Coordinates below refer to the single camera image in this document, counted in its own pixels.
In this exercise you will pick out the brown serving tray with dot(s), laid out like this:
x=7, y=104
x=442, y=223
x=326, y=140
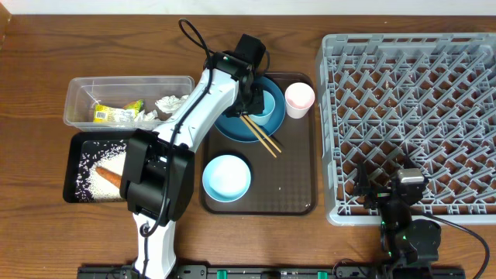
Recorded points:
x=282, y=185

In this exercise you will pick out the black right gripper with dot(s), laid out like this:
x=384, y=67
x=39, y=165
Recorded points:
x=363, y=187

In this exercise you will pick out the orange carrot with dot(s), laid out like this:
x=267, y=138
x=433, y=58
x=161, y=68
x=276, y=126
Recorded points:
x=110, y=176

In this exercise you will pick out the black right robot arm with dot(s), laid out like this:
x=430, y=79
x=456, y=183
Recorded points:
x=411, y=244

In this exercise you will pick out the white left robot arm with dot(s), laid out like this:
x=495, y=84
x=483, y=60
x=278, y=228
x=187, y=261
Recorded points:
x=158, y=174

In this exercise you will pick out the light blue plastic cup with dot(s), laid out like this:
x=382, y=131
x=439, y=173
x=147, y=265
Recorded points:
x=269, y=107

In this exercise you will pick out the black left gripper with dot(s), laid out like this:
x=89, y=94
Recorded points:
x=239, y=110

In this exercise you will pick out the pile of white rice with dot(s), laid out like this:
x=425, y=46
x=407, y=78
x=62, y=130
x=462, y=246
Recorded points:
x=100, y=187

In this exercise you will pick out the dark blue plate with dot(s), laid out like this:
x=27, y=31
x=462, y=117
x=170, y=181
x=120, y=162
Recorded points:
x=234, y=129

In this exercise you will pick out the yellow green snack wrapper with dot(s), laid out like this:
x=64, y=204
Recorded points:
x=127, y=113

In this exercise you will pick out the grey plastic dishwasher rack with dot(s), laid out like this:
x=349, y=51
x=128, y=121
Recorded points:
x=426, y=97

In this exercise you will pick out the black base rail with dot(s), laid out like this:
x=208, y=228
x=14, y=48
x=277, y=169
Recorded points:
x=203, y=272

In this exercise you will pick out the pink plastic cup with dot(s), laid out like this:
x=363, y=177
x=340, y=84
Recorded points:
x=299, y=98

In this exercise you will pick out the black tray bin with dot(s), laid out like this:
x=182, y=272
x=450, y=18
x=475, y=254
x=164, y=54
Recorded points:
x=73, y=174

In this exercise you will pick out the light blue bowl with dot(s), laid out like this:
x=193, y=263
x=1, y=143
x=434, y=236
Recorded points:
x=226, y=178

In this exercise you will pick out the clear plastic bin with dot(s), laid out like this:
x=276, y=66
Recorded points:
x=84, y=94

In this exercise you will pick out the wooden chopstick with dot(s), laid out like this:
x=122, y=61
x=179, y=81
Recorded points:
x=264, y=136
x=257, y=135

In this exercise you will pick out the small white tissue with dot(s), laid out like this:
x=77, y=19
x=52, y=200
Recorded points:
x=143, y=116

